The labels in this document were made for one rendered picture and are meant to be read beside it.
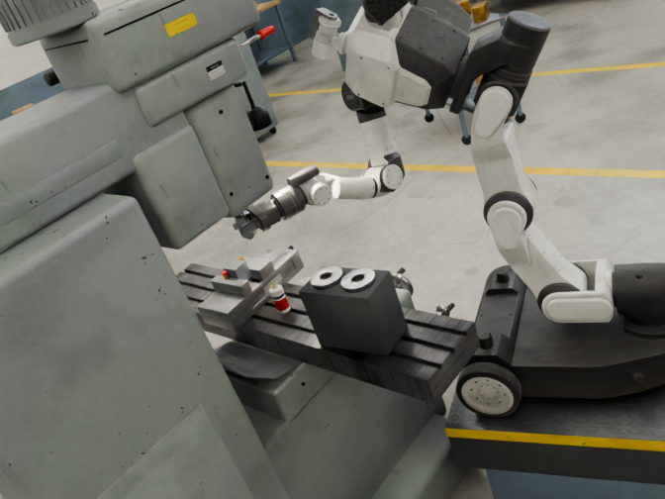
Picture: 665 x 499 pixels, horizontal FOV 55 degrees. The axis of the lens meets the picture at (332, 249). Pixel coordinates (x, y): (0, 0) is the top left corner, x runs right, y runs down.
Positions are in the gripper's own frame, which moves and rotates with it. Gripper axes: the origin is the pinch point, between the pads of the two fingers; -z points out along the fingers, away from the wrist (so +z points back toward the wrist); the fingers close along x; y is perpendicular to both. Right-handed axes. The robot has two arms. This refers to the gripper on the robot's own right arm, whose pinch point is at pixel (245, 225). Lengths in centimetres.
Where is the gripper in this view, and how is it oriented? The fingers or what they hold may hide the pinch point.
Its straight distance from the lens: 188.7
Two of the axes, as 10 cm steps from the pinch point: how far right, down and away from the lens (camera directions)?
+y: 3.2, 8.2, 4.7
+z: 8.3, -4.8, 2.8
